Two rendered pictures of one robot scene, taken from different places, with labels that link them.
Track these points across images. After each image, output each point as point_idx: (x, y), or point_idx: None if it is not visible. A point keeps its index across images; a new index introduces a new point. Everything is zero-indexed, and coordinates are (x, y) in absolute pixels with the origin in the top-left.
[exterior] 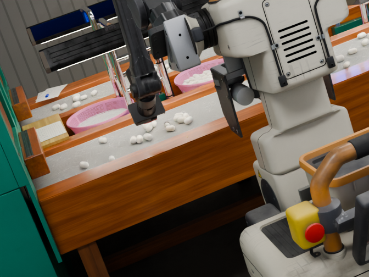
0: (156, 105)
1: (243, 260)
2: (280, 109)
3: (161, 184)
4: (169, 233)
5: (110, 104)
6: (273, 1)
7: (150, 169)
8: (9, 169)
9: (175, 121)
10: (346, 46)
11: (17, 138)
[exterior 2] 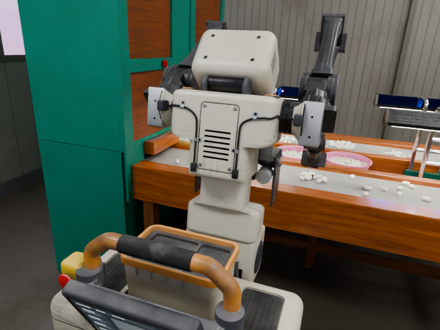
0: None
1: (264, 266)
2: (202, 187)
3: (196, 195)
4: None
5: None
6: (210, 106)
7: (192, 183)
8: (118, 139)
9: None
10: (387, 184)
11: (161, 130)
